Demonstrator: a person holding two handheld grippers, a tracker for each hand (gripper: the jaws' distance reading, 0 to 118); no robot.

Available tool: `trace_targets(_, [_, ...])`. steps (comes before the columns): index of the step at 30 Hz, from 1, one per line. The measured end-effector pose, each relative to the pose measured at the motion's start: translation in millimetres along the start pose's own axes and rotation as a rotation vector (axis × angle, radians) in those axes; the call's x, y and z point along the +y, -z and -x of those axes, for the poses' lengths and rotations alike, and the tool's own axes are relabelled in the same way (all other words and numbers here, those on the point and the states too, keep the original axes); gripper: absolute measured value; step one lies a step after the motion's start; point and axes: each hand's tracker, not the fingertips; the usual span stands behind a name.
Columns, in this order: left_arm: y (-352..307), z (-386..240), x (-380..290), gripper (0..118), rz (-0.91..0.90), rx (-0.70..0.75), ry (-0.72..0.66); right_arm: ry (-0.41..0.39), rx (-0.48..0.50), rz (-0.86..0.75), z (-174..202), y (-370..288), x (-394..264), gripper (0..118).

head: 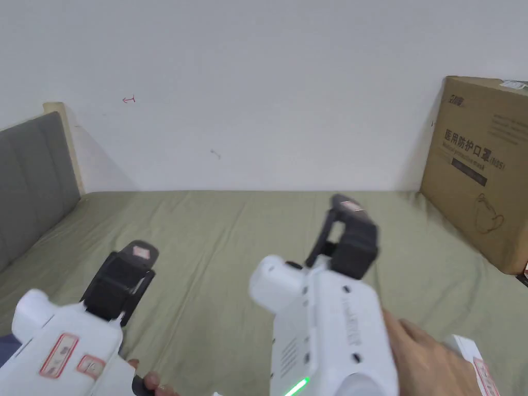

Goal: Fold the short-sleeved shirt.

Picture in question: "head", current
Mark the bed with pale green sheet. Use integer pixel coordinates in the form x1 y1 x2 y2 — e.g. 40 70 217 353
0 189 528 396

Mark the person's right hand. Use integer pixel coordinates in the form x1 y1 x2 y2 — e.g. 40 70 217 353
383 309 484 396

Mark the person's left hand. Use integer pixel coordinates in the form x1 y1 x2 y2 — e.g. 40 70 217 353
127 358 179 396

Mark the grey padded headboard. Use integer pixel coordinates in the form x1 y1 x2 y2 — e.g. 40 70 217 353
0 102 86 274

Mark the brown cardboard carton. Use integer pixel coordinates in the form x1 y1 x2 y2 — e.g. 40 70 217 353
419 75 528 275

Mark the dark blue garment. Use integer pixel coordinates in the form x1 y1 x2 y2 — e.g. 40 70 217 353
0 333 22 366

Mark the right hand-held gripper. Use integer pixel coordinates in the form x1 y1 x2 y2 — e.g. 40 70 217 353
248 193 399 396

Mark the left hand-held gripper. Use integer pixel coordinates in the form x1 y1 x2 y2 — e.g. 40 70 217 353
0 240 160 396

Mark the white box with red label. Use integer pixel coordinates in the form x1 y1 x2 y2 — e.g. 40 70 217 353
447 334 498 396

